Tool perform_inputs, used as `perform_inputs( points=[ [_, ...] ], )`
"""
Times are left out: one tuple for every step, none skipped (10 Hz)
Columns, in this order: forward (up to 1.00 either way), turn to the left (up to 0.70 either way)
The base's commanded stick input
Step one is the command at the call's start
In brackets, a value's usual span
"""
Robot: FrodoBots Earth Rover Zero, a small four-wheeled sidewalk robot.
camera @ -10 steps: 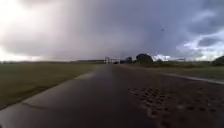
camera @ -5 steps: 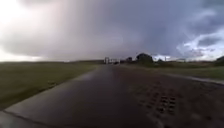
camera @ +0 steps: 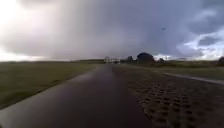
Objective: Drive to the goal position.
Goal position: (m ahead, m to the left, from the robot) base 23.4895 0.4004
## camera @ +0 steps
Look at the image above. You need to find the white structure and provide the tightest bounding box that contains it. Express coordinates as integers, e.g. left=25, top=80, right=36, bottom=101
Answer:
left=103, top=56, right=122, bottom=64

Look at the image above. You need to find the small dark tree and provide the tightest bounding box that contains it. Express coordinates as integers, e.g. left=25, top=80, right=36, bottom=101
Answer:
left=125, top=55, right=134, bottom=63

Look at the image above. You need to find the dark round tree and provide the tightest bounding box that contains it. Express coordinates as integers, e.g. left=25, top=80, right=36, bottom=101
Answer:
left=136, top=51, right=156, bottom=64

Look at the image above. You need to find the dark wet asphalt path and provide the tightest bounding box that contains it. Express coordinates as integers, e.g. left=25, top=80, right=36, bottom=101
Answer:
left=0, top=63, right=158, bottom=128

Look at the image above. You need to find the dark cobbled ground strip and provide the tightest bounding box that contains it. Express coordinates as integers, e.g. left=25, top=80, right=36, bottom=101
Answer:
left=113, top=64, right=224, bottom=128

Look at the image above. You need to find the grass verge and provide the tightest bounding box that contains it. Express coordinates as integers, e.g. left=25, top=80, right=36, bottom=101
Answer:
left=123, top=59, right=224, bottom=81

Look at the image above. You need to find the wide grass field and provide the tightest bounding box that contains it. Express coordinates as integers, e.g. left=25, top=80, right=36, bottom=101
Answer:
left=0, top=60, right=101, bottom=110

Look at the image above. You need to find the pale side path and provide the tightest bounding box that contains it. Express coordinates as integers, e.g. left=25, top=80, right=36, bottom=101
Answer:
left=146, top=68, right=224, bottom=85

